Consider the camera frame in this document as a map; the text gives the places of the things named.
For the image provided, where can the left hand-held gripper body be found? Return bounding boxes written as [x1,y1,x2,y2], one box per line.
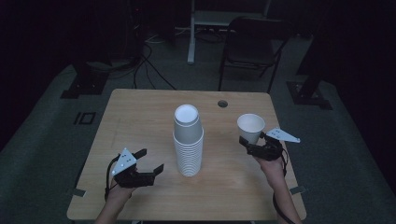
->
[110,147,157,189]

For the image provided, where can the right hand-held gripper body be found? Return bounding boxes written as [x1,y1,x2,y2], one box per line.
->
[247,127,302,161]

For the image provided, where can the single white paper cup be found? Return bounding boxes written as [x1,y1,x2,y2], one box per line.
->
[236,113,266,146]

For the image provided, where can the stack of white paper cups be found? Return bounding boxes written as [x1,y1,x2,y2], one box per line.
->
[172,104,205,177]

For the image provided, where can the person's left hand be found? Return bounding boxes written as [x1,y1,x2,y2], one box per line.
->
[106,183,136,203]

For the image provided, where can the person's right hand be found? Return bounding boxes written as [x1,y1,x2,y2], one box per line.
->
[254,155,286,187]

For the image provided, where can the black stand base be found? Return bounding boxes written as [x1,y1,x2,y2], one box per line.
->
[286,31,333,110]
[60,61,110,100]

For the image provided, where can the black folding chair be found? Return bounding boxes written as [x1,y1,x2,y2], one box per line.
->
[218,16,294,93]

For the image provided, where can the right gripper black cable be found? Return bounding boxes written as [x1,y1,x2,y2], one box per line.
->
[272,148,297,224]

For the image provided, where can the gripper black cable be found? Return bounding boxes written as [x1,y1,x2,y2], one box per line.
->
[104,153,121,202]
[272,148,297,224]

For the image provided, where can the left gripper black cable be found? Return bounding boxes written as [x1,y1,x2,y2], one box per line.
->
[104,153,121,202]

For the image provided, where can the black floor cables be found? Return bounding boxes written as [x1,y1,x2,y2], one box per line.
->
[108,41,177,91]

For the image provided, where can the white floor cable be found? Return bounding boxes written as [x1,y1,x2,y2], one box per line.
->
[144,27,194,45]

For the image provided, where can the white desk frame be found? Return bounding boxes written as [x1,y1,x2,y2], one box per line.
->
[187,0,273,65]

